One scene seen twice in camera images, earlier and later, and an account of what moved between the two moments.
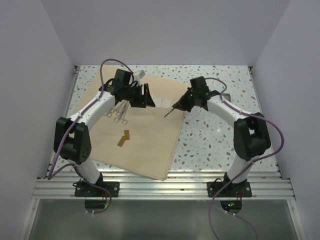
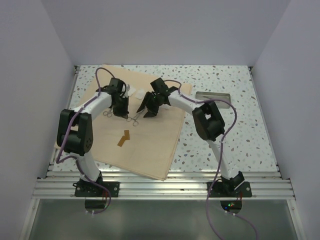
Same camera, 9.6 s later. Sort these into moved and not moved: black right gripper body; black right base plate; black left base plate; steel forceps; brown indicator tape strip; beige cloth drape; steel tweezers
Moved: steel forceps; steel tweezers; black right gripper body
Not moved: beige cloth drape; brown indicator tape strip; black left base plate; black right base plate
